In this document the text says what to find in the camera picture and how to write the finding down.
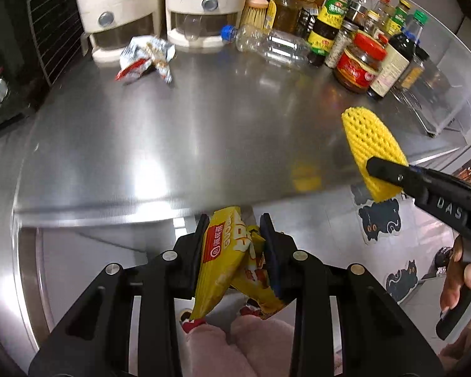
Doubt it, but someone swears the yellow snack wrapper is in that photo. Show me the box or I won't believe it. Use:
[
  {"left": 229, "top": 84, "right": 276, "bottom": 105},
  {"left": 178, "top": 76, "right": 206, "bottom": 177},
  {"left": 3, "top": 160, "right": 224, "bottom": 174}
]
[{"left": 190, "top": 206, "right": 286, "bottom": 321}]

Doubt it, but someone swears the yellow foam fruit net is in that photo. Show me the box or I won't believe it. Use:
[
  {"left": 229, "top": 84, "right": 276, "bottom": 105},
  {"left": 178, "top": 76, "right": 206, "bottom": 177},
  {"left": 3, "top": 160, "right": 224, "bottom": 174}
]
[{"left": 341, "top": 107, "right": 409, "bottom": 203}]

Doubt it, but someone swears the person's right hand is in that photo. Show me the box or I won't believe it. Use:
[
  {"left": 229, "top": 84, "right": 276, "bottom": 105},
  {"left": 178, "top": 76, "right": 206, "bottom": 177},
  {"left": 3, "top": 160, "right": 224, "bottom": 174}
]
[{"left": 440, "top": 236, "right": 471, "bottom": 311}]

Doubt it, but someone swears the right red black slipper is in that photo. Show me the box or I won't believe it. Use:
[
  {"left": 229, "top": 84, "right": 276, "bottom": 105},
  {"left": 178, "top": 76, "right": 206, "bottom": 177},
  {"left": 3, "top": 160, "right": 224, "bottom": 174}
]
[{"left": 239, "top": 299, "right": 262, "bottom": 317}]

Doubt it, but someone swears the red black slipper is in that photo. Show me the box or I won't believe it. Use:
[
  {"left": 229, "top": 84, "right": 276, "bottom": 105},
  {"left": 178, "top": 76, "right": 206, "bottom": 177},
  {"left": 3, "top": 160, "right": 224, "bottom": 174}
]
[
  {"left": 179, "top": 309, "right": 207, "bottom": 334},
  {"left": 239, "top": 299, "right": 262, "bottom": 317}
]

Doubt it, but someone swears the clear acrylic splash guard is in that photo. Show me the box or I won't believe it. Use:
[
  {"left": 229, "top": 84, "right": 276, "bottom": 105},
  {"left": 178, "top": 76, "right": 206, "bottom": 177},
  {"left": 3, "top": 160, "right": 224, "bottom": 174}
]
[{"left": 391, "top": 1, "right": 471, "bottom": 137}]

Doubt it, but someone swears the lower black cat sticker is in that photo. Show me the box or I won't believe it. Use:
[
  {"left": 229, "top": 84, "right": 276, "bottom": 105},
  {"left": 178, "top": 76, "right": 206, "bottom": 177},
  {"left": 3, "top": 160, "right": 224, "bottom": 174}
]
[{"left": 385, "top": 260, "right": 419, "bottom": 302}]

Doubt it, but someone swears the left red black slipper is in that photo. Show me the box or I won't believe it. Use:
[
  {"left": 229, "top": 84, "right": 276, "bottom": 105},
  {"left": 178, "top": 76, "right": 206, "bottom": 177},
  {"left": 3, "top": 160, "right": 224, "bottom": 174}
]
[{"left": 179, "top": 309, "right": 207, "bottom": 334}]

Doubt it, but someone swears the red lid sauce jar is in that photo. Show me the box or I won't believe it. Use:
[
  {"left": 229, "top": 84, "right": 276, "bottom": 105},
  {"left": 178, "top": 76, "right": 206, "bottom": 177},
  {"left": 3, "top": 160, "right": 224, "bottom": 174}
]
[{"left": 333, "top": 31, "right": 387, "bottom": 94}]

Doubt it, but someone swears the soy sauce bottle green cap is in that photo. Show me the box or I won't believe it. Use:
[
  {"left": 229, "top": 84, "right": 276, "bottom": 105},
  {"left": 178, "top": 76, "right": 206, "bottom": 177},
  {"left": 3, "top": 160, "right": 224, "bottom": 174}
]
[{"left": 367, "top": 9, "right": 428, "bottom": 101}]

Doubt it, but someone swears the small green label bottle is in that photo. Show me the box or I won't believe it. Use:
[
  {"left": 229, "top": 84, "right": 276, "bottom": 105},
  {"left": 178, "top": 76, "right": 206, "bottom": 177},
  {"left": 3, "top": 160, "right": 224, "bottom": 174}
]
[{"left": 385, "top": 0, "right": 411, "bottom": 37}]

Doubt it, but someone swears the pepper grinder shaker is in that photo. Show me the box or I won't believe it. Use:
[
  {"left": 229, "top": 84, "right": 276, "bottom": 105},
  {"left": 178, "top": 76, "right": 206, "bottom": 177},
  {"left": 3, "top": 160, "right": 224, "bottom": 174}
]
[{"left": 325, "top": 21, "right": 359, "bottom": 69}]

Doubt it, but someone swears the white red snack packet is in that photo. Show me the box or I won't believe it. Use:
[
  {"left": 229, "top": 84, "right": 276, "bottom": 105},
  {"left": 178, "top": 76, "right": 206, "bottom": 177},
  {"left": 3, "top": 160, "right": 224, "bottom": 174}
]
[{"left": 115, "top": 35, "right": 176, "bottom": 84}]

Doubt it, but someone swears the green label dark sauce bottle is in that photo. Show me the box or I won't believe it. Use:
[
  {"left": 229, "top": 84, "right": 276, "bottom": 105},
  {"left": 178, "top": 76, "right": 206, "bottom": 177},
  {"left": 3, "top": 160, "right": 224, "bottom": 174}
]
[{"left": 307, "top": 0, "right": 349, "bottom": 66}]

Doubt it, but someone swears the red cap clear bottle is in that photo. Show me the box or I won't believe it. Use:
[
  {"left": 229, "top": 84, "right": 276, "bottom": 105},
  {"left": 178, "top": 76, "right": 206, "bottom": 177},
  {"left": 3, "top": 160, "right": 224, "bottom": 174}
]
[{"left": 359, "top": 0, "right": 374, "bottom": 14}]

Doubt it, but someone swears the clear plastic bottle blue cap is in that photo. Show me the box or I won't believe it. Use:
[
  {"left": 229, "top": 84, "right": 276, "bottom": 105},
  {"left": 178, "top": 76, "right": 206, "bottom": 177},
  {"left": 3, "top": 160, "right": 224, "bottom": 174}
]
[{"left": 220, "top": 24, "right": 311, "bottom": 69}]

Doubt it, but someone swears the right cream grain dispenser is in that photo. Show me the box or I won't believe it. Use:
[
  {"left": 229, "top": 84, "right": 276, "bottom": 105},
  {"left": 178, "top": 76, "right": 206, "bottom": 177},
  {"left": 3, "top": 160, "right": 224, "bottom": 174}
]
[{"left": 166, "top": 0, "right": 246, "bottom": 50}]

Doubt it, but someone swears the cream grain dispenser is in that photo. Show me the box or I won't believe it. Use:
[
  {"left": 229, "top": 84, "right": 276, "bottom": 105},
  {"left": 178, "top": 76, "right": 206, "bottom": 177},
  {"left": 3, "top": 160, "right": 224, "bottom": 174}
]
[
  {"left": 76, "top": 0, "right": 164, "bottom": 67},
  {"left": 166, "top": 0, "right": 246, "bottom": 50}
]

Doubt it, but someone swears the yellow lid glass jar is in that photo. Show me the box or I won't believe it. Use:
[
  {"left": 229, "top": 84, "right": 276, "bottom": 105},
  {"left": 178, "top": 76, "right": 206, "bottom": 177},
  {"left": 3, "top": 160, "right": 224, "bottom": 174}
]
[{"left": 264, "top": 0, "right": 306, "bottom": 34}]

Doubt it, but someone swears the left cream grain dispenser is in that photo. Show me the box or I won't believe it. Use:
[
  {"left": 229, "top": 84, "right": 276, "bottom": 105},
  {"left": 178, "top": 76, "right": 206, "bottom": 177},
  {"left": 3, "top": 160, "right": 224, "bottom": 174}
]
[{"left": 76, "top": 0, "right": 164, "bottom": 67}]

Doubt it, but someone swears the black toaster oven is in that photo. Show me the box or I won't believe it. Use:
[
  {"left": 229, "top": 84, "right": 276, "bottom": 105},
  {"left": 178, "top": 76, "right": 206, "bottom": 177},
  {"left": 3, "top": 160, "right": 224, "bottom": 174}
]
[{"left": 0, "top": 0, "right": 82, "bottom": 126}]

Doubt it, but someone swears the black cat wall sticker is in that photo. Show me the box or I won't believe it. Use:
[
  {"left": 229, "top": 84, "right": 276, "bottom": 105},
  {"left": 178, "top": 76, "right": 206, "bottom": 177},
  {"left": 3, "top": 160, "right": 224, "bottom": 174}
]
[{"left": 358, "top": 198, "right": 402, "bottom": 244}]

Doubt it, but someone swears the pink handled brush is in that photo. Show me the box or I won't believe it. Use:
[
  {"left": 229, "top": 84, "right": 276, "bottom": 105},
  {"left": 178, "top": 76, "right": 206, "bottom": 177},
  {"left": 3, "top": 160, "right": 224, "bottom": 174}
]
[{"left": 240, "top": 0, "right": 269, "bottom": 30}]

